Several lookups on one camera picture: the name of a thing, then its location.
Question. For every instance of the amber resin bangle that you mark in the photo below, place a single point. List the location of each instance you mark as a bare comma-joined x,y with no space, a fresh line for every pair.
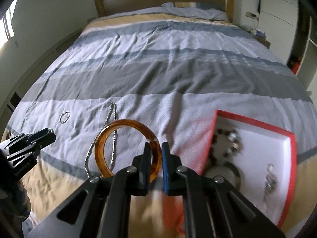
123,124

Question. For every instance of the white wardrobe door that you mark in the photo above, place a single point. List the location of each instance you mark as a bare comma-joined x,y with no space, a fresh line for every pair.
277,17

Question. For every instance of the striped duvet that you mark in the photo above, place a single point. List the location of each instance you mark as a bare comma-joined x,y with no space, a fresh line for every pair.
158,67

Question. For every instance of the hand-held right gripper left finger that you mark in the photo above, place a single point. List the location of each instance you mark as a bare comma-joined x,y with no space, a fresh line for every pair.
141,176

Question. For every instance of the window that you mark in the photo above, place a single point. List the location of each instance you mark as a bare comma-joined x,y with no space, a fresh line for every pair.
8,24

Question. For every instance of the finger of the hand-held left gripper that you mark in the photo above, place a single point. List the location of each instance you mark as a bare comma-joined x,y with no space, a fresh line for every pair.
29,135
42,141

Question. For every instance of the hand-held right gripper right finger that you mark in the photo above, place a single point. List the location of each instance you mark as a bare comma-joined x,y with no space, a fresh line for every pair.
166,171

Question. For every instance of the red shallow box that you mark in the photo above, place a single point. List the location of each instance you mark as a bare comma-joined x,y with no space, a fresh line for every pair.
257,148

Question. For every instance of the small red object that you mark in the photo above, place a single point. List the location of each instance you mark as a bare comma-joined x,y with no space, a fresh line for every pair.
296,65

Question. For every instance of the striped pillow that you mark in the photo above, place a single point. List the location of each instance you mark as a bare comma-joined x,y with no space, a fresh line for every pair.
195,11

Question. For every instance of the silver wrist watch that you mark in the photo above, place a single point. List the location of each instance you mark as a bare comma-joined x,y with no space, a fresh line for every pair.
270,181

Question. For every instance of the thick brown bangle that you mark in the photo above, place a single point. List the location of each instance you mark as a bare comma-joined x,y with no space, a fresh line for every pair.
232,169

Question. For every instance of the open wardrobe shelves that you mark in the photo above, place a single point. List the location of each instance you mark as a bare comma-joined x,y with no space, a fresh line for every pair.
307,49

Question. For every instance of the wooden headboard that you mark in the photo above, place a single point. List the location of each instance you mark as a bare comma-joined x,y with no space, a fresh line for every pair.
138,1

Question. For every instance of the wooden nightstand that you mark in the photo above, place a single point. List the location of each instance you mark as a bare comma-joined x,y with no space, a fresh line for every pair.
263,42

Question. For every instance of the person's left forearm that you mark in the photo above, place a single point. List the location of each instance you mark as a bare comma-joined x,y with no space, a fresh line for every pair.
13,198

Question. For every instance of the small purple object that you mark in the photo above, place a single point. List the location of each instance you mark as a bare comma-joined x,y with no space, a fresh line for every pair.
260,33

